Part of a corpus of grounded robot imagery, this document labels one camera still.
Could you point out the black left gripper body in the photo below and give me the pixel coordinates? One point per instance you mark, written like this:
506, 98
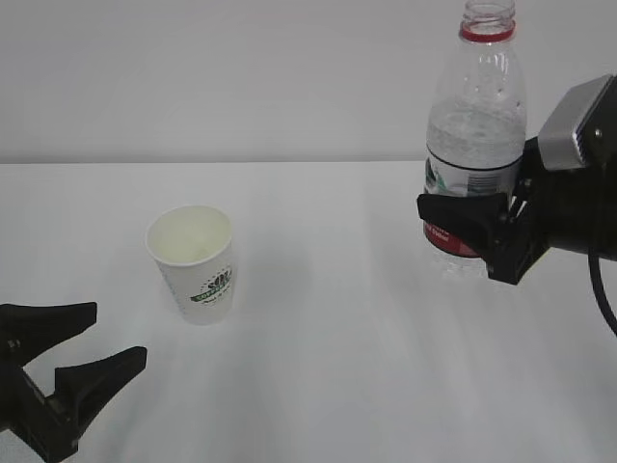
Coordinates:
42, 422

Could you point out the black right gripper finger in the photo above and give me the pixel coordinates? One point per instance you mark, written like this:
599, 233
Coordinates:
478, 221
531, 164

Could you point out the clear water bottle red label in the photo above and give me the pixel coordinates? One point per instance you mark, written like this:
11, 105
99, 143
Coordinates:
477, 122

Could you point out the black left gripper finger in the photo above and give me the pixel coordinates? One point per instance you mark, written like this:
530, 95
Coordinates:
28, 331
81, 392

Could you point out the white paper cup green logo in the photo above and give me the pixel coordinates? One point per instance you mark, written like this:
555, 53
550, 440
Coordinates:
192, 247

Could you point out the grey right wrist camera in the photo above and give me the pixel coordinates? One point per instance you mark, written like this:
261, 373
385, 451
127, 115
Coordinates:
581, 130

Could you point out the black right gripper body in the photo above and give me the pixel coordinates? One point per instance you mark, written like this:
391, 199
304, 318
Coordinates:
572, 210

